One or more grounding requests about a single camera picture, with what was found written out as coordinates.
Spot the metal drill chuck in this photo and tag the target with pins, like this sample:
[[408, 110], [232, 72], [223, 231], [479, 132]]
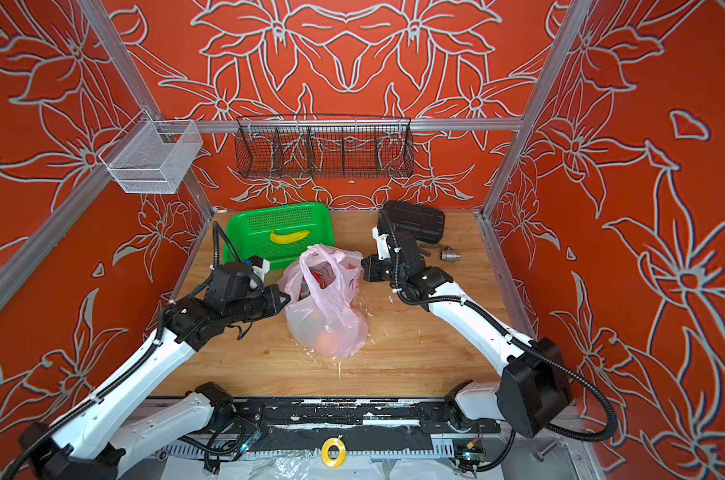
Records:
[[450, 255]]

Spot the black plastic case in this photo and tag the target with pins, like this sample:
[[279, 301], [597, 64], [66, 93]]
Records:
[[425, 223]]

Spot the green plastic basket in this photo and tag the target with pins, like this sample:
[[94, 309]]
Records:
[[249, 232]]

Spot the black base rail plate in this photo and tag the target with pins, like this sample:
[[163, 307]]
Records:
[[430, 415]]

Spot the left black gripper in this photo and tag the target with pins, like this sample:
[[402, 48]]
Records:
[[275, 304]]

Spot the yellow tape roll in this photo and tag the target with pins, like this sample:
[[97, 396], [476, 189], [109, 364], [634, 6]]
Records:
[[333, 453]]

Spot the white mesh wall basket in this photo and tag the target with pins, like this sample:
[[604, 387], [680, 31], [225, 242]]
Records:
[[147, 161]]

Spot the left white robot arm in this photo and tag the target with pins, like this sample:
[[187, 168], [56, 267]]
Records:
[[96, 440]]

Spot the pink plastic bag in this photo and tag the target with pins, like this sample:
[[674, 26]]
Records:
[[323, 284]]

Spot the black wire wall basket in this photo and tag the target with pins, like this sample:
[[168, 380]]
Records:
[[325, 148]]

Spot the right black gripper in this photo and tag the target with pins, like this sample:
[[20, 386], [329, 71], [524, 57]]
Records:
[[371, 273]]

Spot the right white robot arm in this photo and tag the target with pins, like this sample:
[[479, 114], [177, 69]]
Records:
[[535, 386]]

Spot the yellow banana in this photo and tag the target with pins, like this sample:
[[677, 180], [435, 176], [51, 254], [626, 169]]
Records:
[[290, 238]]

